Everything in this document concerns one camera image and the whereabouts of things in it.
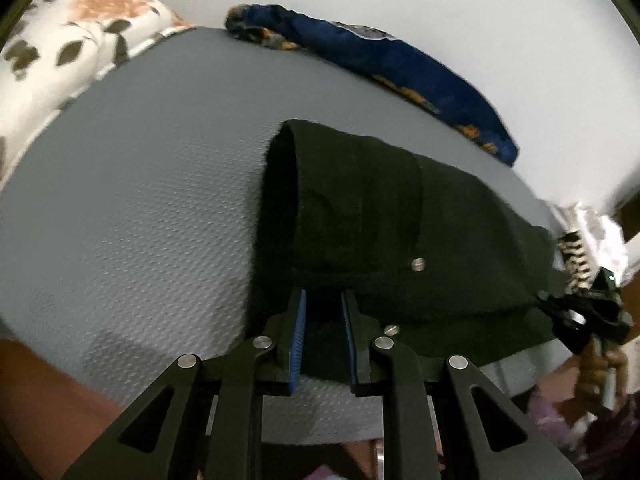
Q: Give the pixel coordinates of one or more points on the white floral pillow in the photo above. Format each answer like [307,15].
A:
[58,49]

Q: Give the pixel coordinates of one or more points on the purple patterned clothing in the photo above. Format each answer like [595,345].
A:
[592,446]

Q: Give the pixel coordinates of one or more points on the blue patterned pillow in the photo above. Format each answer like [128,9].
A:
[386,59]

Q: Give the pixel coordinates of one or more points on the grey textured mattress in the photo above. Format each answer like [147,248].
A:
[126,229]

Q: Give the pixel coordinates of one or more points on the person's right hand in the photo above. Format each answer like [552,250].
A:
[594,369]

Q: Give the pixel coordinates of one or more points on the black white striped cloth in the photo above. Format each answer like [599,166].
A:
[576,261]

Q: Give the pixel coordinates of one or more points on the black pants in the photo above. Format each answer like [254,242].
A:
[454,262]

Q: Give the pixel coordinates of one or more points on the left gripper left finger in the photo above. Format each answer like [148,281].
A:
[291,342]

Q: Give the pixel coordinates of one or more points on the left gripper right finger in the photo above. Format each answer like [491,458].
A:
[359,331]

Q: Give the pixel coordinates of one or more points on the white cloth pile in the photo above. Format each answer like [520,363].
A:
[603,238]

